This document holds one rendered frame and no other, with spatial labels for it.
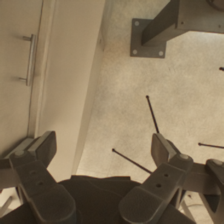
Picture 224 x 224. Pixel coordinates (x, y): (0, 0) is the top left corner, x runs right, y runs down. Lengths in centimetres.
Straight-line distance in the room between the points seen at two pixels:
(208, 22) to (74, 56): 44
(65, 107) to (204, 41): 132
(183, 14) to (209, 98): 124
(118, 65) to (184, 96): 67
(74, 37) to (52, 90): 21
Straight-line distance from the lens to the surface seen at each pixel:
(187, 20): 55
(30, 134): 70
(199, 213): 165
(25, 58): 57
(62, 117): 66
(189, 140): 175
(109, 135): 154
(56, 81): 64
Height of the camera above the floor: 140
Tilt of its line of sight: 74 degrees down
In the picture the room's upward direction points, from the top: 177 degrees clockwise
